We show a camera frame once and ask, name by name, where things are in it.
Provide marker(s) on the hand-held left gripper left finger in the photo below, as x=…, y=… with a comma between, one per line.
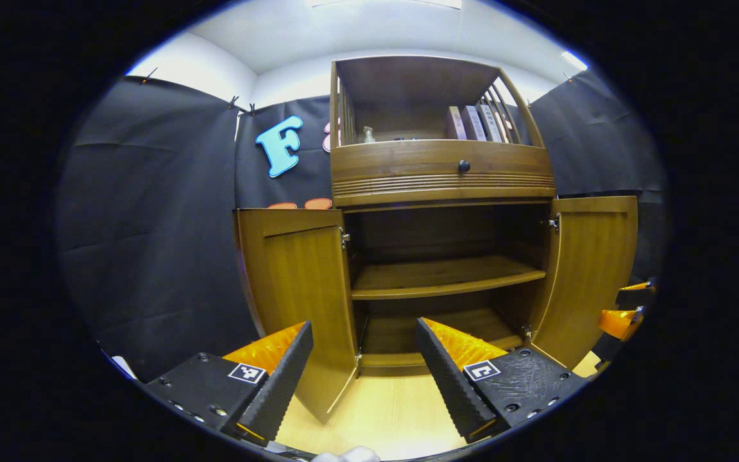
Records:
x=283, y=378

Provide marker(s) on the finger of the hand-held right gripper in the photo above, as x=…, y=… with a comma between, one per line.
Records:
x=620, y=323
x=639, y=296

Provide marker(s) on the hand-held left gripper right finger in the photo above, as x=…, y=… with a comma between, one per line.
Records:
x=450, y=378

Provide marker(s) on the wooden shoe cabinet door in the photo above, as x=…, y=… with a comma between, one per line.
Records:
x=305, y=289
x=591, y=276

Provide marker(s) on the wooden double-door shoe cabinet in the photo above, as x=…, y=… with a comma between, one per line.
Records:
x=440, y=276

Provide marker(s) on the black backdrop cloth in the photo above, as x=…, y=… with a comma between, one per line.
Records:
x=151, y=224

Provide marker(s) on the wooden drawer with black knob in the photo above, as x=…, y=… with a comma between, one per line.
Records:
x=408, y=167

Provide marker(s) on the small clear bottle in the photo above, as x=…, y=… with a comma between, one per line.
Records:
x=368, y=135

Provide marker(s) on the ceiling light panel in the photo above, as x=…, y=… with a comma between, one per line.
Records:
x=382, y=3

